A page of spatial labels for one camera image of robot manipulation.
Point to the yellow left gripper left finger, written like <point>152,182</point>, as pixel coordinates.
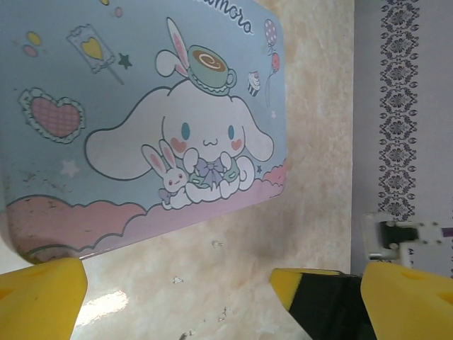
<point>39,301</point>

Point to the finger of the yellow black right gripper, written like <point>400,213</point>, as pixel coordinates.
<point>318,304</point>

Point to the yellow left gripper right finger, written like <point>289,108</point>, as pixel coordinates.
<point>414,304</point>

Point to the cartoon bunny print tin box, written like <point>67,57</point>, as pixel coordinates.
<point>141,141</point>

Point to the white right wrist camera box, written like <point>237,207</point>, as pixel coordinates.
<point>424,235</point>

